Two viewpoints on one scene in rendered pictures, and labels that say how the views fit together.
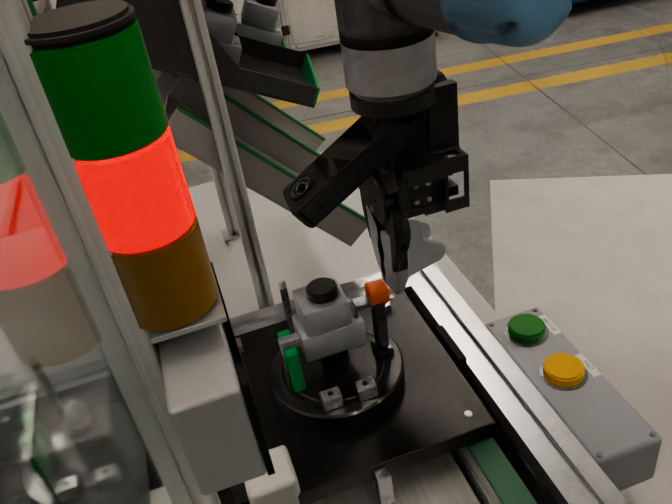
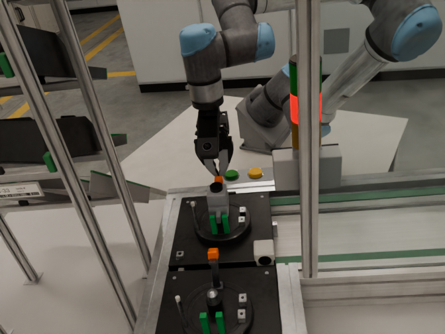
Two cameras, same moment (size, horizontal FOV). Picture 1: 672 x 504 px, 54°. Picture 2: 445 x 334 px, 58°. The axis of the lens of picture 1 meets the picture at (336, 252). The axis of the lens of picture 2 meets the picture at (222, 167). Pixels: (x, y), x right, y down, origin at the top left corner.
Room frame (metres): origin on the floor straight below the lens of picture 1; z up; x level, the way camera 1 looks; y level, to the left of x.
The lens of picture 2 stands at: (0.23, 0.70, 1.64)
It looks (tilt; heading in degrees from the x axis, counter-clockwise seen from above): 34 degrees down; 290
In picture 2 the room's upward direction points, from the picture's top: 9 degrees counter-clockwise
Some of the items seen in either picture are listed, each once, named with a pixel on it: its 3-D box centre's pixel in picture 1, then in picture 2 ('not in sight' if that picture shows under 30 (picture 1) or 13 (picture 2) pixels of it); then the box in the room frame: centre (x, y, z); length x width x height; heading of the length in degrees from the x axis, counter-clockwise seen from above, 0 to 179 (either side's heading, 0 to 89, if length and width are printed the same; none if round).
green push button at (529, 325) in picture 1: (526, 331); (231, 175); (0.54, -0.19, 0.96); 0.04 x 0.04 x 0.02
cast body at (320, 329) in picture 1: (316, 316); (217, 199); (0.50, 0.03, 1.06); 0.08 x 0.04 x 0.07; 103
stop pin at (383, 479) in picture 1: (384, 486); (275, 228); (0.38, -0.01, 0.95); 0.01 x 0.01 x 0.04; 13
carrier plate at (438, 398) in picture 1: (339, 384); (223, 228); (0.51, 0.02, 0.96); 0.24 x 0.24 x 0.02; 13
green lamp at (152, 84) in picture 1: (98, 86); (305, 76); (0.29, 0.09, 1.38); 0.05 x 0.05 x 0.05
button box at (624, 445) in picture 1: (561, 393); (256, 182); (0.47, -0.21, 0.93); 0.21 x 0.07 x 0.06; 13
